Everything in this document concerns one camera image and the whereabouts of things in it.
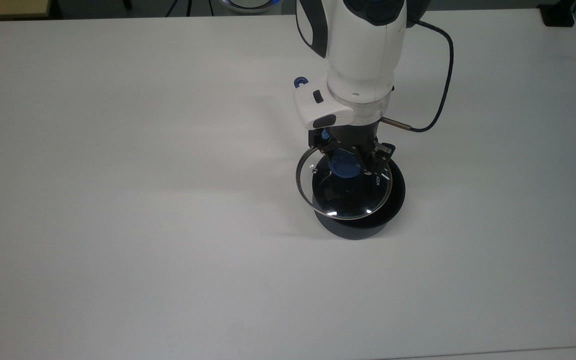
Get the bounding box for glass lid with blue knob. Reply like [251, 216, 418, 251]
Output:
[295, 145, 394, 221]

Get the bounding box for black cable on robot wrist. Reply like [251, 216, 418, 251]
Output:
[381, 17, 455, 134]

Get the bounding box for black table clamp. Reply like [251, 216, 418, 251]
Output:
[539, 3, 576, 28]

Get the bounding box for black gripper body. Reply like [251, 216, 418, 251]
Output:
[308, 119, 382, 152]

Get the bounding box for wooden desk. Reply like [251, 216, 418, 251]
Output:
[0, 0, 52, 21]

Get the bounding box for black stand legs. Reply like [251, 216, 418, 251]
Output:
[165, 0, 194, 18]

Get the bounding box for dark saucepan with blue handle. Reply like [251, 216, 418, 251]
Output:
[293, 75, 407, 241]

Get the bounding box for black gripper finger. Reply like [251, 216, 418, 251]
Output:
[364, 141, 397, 177]
[309, 136, 342, 157]

